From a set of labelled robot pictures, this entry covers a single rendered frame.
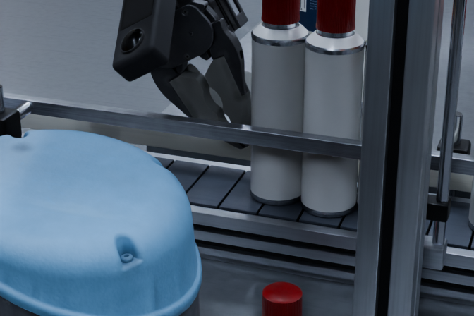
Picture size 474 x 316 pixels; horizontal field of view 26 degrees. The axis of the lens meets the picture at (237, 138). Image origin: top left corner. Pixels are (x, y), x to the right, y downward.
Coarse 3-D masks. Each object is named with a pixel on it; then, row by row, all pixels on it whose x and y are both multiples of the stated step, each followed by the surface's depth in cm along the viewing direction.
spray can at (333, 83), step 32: (320, 0) 87; (352, 0) 86; (320, 32) 88; (352, 32) 88; (320, 64) 88; (352, 64) 88; (320, 96) 89; (352, 96) 89; (320, 128) 90; (352, 128) 90; (320, 160) 91; (352, 160) 92; (320, 192) 92; (352, 192) 93
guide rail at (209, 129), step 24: (24, 96) 98; (96, 120) 96; (120, 120) 95; (144, 120) 94; (168, 120) 93; (192, 120) 93; (264, 144) 91; (288, 144) 90; (312, 144) 89; (336, 144) 88; (360, 144) 88; (432, 168) 86; (456, 168) 86
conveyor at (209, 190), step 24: (168, 168) 103; (192, 168) 103; (216, 168) 103; (192, 192) 98; (216, 192) 98; (240, 192) 98; (264, 216) 94; (288, 216) 93; (312, 216) 93; (456, 216) 93; (456, 240) 89
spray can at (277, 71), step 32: (288, 0) 88; (256, 32) 90; (288, 32) 89; (256, 64) 91; (288, 64) 90; (256, 96) 92; (288, 96) 91; (288, 128) 92; (256, 160) 94; (288, 160) 93; (256, 192) 96; (288, 192) 95
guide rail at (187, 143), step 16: (32, 128) 108; (48, 128) 107; (64, 128) 106; (80, 128) 106; (96, 128) 105; (112, 128) 105; (128, 128) 104; (144, 144) 104; (160, 144) 103; (176, 144) 103; (192, 144) 102; (208, 144) 102; (224, 144) 101; (432, 176) 95; (464, 176) 94
